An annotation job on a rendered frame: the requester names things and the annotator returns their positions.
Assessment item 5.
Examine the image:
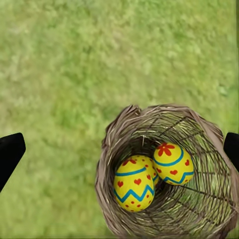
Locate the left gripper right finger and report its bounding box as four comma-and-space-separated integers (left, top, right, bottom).
224, 133, 239, 172

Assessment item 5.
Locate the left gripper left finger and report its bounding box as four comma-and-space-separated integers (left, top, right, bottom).
0, 132, 26, 193

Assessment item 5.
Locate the wicker basket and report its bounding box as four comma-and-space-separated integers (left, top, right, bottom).
95, 103, 239, 239

